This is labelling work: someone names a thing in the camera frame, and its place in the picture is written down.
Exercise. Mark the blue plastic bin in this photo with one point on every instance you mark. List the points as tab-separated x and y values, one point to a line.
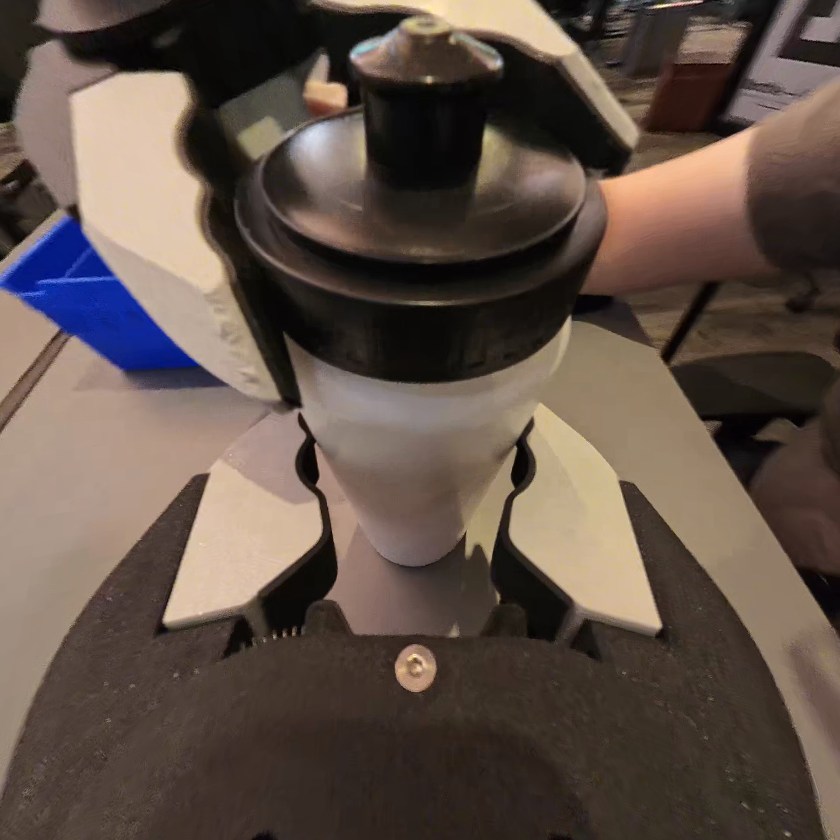
85	308

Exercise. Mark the person's right hand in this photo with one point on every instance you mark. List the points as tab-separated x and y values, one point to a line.
325	92

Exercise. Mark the person's grey shirt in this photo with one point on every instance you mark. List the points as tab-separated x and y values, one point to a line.
800	184

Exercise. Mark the brown cardboard box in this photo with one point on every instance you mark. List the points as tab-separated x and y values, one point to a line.
689	98

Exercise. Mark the black framed poster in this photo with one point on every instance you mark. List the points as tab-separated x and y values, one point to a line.
787	59

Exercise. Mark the black bottle lid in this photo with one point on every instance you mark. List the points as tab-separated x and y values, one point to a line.
420	295

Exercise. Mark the grey storage bin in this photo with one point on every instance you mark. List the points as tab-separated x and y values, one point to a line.
656	33

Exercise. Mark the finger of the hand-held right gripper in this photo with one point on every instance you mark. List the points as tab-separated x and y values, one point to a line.
138	184
564	72

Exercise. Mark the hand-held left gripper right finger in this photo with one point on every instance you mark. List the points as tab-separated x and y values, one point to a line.
584	538

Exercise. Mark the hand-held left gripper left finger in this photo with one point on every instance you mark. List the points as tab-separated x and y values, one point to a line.
249	538

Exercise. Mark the person's right forearm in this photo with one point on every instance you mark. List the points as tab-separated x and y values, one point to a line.
676	223

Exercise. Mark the white plastic bottle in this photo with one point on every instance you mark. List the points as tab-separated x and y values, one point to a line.
420	459

